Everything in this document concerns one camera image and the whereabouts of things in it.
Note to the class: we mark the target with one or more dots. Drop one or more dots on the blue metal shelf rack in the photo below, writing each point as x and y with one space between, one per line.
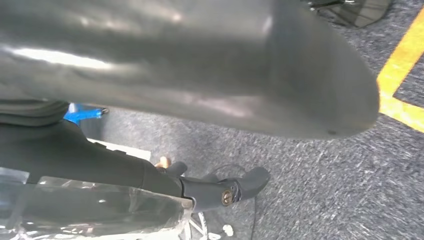
82 113

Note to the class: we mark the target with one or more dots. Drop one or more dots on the chrome stool base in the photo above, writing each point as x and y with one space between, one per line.
195 228

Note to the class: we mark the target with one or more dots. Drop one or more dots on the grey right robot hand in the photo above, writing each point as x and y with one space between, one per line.
198 59

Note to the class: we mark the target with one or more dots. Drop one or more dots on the yellow floor tape square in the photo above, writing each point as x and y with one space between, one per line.
400 59

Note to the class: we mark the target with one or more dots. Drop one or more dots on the white flat panel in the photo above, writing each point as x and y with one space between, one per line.
132 152

